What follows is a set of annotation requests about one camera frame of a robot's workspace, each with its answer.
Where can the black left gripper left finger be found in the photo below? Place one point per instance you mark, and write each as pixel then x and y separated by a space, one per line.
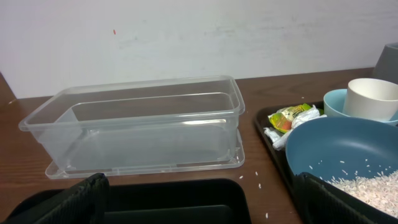
pixel 85 202

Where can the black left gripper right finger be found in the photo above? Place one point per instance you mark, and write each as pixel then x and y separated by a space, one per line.
pixel 320 202

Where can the light blue bowl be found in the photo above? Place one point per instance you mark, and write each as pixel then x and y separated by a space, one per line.
pixel 333 105

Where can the cream white cup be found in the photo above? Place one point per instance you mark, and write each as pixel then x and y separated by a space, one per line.
pixel 371 98

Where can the grey dishwasher rack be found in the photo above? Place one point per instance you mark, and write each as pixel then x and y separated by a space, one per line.
pixel 387 64

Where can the black plastic tray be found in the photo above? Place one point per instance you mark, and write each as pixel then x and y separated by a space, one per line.
pixel 190 201

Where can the dark blue plate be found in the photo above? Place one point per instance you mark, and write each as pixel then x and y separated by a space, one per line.
pixel 341 139

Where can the white rice pile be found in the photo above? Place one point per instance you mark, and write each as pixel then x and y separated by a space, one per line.
pixel 372 182

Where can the crumpled white tissue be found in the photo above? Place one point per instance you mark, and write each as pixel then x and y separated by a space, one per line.
pixel 278 138

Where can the green yellow snack wrapper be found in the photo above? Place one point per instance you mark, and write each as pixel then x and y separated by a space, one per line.
pixel 290 117

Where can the clear plastic bin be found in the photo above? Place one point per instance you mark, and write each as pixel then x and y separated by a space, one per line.
pixel 142 127

